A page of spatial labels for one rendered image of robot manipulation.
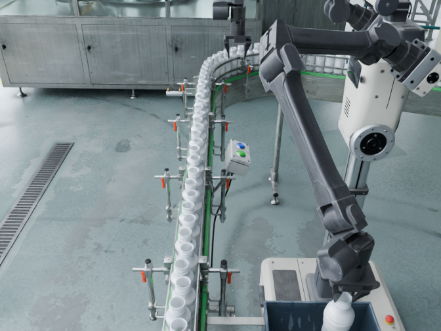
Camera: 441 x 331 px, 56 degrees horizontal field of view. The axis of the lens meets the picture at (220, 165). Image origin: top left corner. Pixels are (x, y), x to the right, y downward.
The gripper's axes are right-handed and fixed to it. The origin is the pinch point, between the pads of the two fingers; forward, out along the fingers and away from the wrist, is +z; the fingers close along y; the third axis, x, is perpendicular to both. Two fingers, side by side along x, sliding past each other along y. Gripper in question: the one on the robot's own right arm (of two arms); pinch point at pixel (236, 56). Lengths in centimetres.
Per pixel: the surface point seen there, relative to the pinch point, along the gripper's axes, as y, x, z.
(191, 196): 15, 63, 23
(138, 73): 95, -266, 109
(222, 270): 5, 86, 30
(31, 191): 152, -94, 140
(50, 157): 155, -145, 140
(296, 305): -16, 85, 46
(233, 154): 1.1, 30.1, 27.7
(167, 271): 21, 86, 31
